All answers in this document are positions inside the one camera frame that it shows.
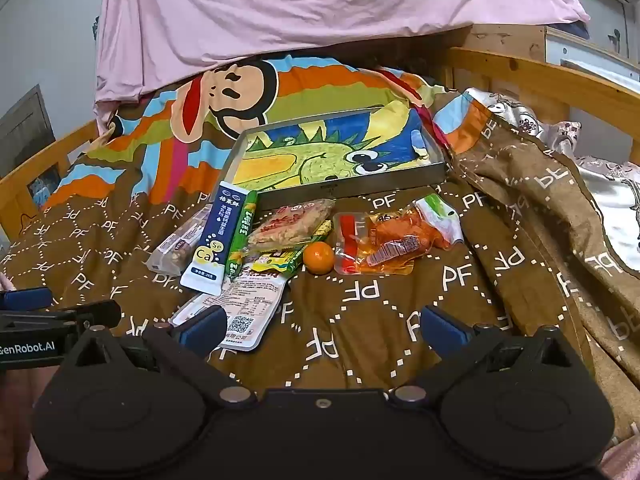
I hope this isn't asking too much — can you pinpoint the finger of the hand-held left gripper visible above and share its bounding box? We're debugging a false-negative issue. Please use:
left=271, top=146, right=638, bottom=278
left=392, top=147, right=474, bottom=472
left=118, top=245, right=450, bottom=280
left=0, top=287, right=54, bottom=312
left=0, top=300, right=123, bottom=330

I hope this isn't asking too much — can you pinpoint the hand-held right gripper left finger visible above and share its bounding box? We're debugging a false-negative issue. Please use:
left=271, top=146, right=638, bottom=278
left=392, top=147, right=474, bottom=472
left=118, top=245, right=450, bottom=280
left=61, top=304, right=258, bottom=408

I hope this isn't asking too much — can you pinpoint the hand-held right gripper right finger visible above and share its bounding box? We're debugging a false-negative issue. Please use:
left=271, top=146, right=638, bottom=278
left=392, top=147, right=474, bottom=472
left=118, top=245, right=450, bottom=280
left=387, top=304, right=584, bottom=408

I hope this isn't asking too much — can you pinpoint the white packet green red label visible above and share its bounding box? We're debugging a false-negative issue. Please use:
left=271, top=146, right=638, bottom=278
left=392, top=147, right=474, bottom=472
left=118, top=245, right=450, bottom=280
left=169, top=291, right=226, bottom=335

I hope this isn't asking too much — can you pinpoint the white packet black print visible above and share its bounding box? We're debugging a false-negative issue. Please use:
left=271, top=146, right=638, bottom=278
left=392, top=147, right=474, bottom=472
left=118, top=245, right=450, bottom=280
left=217, top=264, right=290, bottom=352

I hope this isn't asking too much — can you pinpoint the clear nut bar packet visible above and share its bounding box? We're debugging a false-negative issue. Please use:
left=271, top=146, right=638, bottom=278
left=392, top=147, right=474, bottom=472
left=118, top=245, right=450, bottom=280
left=146, top=204, right=213, bottom=277

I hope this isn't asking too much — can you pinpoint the blue and white tube packet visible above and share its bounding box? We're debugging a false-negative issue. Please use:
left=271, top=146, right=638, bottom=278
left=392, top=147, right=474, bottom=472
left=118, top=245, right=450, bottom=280
left=179, top=181, right=251, bottom=297

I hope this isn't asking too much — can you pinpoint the yellow and green snack packet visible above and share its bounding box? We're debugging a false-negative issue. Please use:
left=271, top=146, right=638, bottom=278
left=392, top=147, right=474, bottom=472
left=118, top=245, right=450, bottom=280
left=245, top=220, right=332, bottom=277

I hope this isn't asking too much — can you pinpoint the orange packet green white top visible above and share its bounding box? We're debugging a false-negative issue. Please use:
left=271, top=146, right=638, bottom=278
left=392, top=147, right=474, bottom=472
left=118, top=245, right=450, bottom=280
left=369, top=194, right=466, bottom=267

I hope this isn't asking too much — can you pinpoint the green stick packet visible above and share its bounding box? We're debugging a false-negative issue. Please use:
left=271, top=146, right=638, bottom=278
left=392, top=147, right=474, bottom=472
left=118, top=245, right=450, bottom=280
left=226, top=189, right=259, bottom=281

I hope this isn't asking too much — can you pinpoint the red clear snack packet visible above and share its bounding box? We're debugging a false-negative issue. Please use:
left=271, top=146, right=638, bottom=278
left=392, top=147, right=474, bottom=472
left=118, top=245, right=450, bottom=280
left=332, top=212, right=417, bottom=276

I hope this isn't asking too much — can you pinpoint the orange mandarin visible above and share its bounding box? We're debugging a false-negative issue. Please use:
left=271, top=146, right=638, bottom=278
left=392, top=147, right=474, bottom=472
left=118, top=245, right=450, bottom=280
left=303, top=241, right=335, bottom=276

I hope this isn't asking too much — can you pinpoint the clear rice cracker packet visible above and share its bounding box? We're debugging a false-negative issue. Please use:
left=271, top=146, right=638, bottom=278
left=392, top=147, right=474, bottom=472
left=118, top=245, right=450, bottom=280
left=246, top=198, right=336, bottom=256

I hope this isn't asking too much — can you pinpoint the metal tray with dragon print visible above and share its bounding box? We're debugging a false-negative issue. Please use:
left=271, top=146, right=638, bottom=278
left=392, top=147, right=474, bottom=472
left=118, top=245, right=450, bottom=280
left=219, top=106, right=448, bottom=212

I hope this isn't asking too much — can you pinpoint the printed cartoon blanket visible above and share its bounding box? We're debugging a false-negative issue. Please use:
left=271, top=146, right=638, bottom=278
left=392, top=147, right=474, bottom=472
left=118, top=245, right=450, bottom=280
left=0, top=54, right=640, bottom=461

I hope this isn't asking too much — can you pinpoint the silver patterned quilt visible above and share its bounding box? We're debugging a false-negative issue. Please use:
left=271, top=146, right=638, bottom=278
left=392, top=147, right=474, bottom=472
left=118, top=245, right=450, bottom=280
left=462, top=87, right=640, bottom=281

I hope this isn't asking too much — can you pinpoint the pink garment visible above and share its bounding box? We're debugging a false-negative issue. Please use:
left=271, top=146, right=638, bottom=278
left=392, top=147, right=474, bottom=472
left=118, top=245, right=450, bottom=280
left=597, top=430, right=640, bottom=480

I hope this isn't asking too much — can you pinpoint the white cabinet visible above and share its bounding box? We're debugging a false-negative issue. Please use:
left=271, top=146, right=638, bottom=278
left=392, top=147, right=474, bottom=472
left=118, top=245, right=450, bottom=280
left=545, top=0, right=640, bottom=83

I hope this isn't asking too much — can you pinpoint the pink bed sheet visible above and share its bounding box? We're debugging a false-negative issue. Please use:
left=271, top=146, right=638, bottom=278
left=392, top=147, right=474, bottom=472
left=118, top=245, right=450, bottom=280
left=94, top=0, right=591, bottom=133

